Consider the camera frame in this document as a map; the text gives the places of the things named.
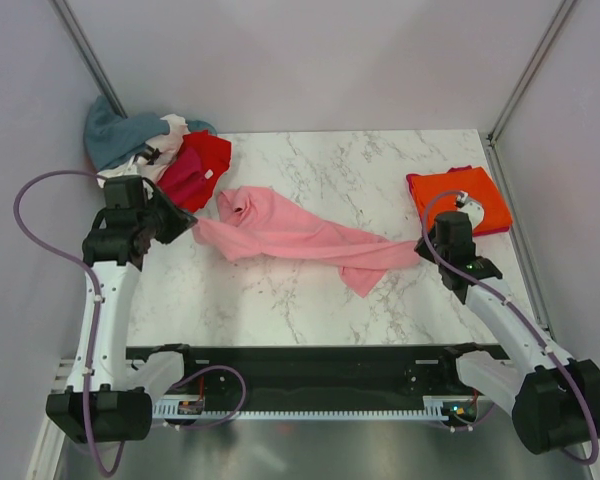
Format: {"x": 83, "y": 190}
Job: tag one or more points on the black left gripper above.
{"x": 180, "y": 221}

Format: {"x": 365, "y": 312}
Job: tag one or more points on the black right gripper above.
{"x": 423, "y": 248}

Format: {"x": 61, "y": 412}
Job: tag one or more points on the pink t-shirt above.
{"x": 258, "y": 221}

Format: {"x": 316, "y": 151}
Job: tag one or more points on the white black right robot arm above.
{"x": 552, "y": 398}

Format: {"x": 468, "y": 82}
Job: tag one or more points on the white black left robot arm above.
{"x": 106, "y": 399}

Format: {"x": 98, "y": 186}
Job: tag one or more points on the crimson t-shirt in pile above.
{"x": 183, "y": 178}

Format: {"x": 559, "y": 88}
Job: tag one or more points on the white t-shirt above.
{"x": 159, "y": 153}

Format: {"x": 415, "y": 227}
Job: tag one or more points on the red t-shirt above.
{"x": 214, "y": 155}

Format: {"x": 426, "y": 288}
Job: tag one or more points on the folded magenta t-shirt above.
{"x": 476, "y": 182}

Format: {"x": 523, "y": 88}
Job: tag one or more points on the teal blue t-shirt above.
{"x": 111, "y": 140}

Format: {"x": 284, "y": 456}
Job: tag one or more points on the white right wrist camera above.
{"x": 471, "y": 207}

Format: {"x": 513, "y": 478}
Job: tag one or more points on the right aluminium table rail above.
{"x": 520, "y": 244}

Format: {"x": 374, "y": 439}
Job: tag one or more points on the white slotted cable duct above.
{"x": 178, "y": 408}

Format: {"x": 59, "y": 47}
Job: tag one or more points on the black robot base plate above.
{"x": 338, "y": 377}

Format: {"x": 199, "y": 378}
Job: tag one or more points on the right aluminium frame post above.
{"x": 540, "y": 54}

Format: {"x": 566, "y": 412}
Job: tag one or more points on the aluminium frame post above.
{"x": 76, "y": 32}
{"x": 540, "y": 54}

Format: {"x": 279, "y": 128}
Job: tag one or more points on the left aluminium frame post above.
{"x": 76, "y": 32}

